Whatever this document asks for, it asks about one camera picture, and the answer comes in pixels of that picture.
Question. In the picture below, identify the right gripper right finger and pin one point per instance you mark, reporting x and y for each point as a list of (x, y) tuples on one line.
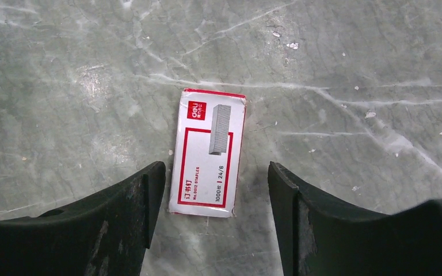
[(320, 234)]

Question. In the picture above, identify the red white staple box sleeve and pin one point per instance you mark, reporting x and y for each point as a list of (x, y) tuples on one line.
[(207, 153)]

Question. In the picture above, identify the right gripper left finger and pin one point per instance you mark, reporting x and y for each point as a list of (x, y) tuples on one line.
[(106, 233)]

